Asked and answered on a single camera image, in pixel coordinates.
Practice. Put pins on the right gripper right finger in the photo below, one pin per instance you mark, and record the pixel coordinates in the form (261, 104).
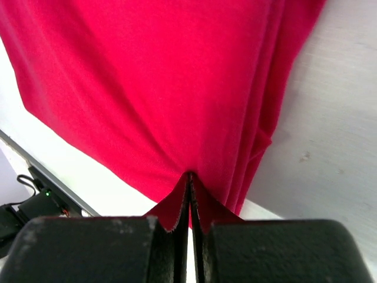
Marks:
(230, 249)

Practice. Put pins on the bright red t shirt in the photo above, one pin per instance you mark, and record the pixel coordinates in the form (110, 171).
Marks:
(153, 89)

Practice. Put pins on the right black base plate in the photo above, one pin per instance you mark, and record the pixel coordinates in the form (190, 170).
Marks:
(47, 200)

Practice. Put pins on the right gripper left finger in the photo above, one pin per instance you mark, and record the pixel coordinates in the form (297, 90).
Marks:
(148, 248)

